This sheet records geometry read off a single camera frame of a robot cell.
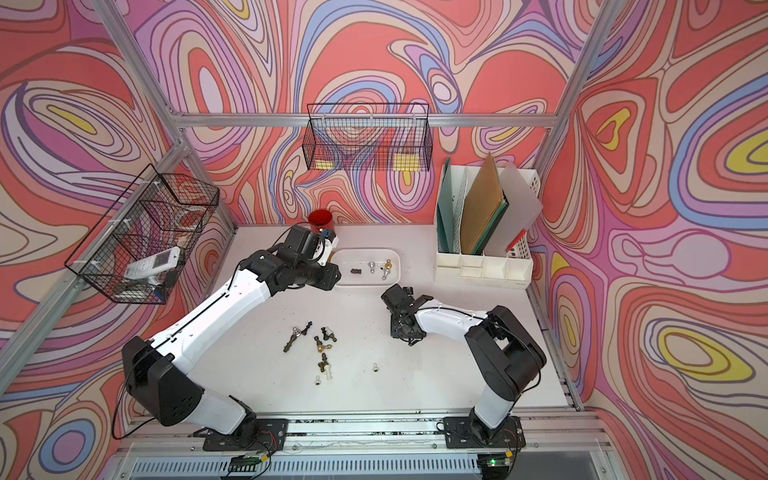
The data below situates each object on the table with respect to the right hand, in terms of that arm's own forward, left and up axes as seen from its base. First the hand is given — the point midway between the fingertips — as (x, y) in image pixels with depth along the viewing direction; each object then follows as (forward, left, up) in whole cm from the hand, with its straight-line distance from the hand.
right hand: (406, 337), depth 91 cm
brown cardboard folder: (+40, -28, +18) cm, 52 cm away
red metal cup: (+42, +29, +12) cm, 52 cm away
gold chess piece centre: (-3, +26, +2) cm, 26 cm away
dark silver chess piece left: (+2, +34, +3) cm, 34 cm away
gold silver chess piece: (+27, +5, +2) cm, 27 cm away
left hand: (+9, +19, +22) cm, 30 cm away
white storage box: (+27, +12, +1) cm, 30 cm away
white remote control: (+6, +57, +35) cm, 67 cm away
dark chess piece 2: (+2, +24, +2) cm, 24 cm away
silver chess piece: (+24, +6, +2) cm, 25 cm away
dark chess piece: (+24, +16, +2) cm, 29 cm away
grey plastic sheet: (+25, -35, +29) cm, 52 cm away
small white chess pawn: (+28, +11, +2) cm, 30 cm away
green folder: (+25, -28, +21) cm, 43 cm away
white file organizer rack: (+22, -40, +2) cm, 45 cm away
